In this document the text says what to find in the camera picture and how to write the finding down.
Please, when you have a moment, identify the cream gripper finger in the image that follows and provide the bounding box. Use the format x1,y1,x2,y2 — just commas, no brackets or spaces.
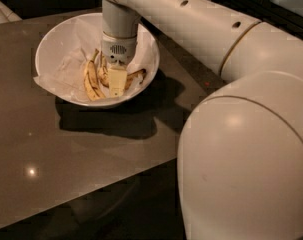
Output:
108,64,127,97

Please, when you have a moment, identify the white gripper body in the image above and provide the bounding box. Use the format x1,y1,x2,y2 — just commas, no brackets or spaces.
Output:
101,33,137,65

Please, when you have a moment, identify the spotted banana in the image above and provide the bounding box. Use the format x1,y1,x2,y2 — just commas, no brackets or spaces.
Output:
84,49,105,101
97,55,147,90

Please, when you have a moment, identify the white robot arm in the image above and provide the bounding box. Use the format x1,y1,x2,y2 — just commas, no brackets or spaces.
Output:
108,0,303,240

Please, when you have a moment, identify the white bowl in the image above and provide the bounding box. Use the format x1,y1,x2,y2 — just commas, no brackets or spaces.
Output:
34,12,161,108

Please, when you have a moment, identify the white paper liner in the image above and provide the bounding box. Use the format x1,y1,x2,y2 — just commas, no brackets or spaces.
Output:
33,17,159,104

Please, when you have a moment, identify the black slatted radiator grille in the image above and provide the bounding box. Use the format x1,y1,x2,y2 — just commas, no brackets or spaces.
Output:
212,0,303,40

